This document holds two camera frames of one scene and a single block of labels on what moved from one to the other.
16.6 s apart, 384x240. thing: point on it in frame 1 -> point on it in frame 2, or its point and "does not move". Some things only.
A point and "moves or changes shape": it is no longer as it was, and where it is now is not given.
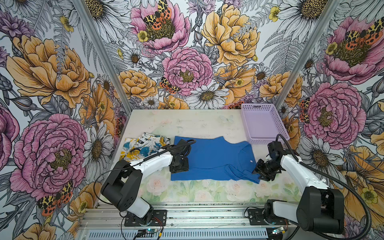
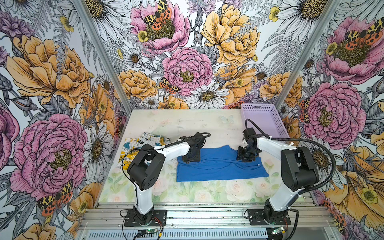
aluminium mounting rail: x=188 y=216 does not move
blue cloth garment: x=217 y=158 moves or changes shape
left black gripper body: x=181 y=166 -> x=195 y=155
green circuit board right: x=278 y=230 does not move
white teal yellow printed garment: x=145 y=143 does not move
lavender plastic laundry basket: x=262 y=123 does not move
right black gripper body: x=268 y=171 -> x=247 y=153
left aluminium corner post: x=111 y=62 does not move
